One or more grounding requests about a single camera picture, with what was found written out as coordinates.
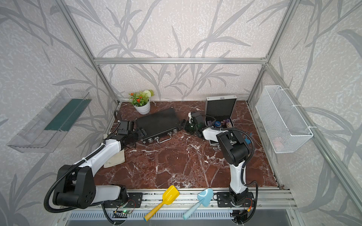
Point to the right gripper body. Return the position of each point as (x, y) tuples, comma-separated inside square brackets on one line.
[(190, 128)]

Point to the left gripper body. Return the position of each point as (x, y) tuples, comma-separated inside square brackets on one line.
[(132, 135)]

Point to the black poker case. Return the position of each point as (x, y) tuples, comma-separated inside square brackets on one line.
[(159, 126)]

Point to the silver aluminium poker case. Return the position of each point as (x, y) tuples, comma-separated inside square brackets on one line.
[(218, 109)]

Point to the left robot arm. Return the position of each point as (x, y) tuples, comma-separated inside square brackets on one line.
[(75, 187)]

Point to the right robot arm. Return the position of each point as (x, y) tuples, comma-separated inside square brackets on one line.
[(236, 146)]

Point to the poker chips row right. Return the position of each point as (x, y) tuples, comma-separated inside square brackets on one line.
[(227, 123)]

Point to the beige work glove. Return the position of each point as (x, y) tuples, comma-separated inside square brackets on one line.
[(116, 159)]

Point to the potted plant white pot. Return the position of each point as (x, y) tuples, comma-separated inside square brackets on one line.
[(141, 100)]

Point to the blue hand rake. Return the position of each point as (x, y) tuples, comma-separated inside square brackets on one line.
[(248, 140)]

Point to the light blue toy shovel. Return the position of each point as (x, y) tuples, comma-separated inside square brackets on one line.
[(204, 198)]

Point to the yellow toy shovel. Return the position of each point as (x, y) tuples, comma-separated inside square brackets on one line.
[(168, 198)]

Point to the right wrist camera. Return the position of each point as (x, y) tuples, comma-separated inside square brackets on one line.
[(193, 117)]

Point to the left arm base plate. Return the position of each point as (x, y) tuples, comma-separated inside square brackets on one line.
[(132, 200)]

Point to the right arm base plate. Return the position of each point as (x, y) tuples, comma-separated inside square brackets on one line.
[(225, 200)]

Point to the clear plastic wall shelf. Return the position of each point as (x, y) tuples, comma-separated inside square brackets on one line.
[(46, 130)]

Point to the white wire mesh basket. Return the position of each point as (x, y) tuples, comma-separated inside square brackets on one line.
[(285, 127)]

